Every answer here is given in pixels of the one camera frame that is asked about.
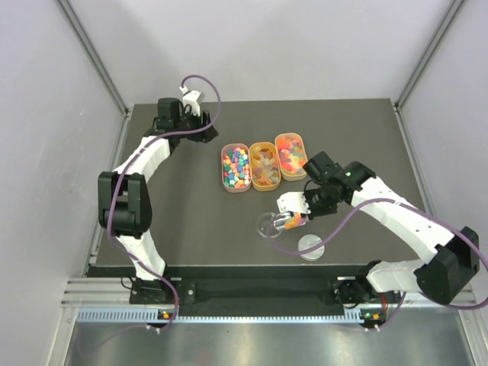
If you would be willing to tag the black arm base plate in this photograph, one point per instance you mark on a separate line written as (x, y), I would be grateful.
(194, 291)

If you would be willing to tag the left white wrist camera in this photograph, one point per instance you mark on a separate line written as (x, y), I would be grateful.
(191, 101)

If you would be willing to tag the orange tray of star candies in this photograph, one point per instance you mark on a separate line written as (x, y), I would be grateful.
(292, 156)

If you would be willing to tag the silver metal scoop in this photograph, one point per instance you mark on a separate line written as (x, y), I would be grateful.
(287, 221)

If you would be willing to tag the clear round plastic jar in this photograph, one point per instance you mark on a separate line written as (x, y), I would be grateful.
(270, 226)

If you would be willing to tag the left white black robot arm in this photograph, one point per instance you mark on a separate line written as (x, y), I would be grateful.
(124, 207)

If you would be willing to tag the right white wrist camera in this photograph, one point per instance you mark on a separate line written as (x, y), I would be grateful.
(293, 202)

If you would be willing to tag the slotted cable duct rail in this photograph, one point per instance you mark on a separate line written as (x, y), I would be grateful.
(160, 316)

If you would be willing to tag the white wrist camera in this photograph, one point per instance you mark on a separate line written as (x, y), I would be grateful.
(293, 202)
(191, 101)

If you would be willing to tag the clear round jar lid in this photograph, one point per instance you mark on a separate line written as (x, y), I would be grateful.
(308, 241)

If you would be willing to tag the yellow tray of popsicle candies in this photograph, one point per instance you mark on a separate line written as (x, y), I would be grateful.
(266, 173)

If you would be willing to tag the pink tray of block candies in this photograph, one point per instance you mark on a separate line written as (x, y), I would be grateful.
(236, 171)

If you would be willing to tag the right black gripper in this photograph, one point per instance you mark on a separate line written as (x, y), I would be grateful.
(314, 213)

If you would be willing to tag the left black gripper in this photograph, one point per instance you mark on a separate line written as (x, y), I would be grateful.
(203, 128)

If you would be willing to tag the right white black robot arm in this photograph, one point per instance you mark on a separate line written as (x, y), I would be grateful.
(447, 258)

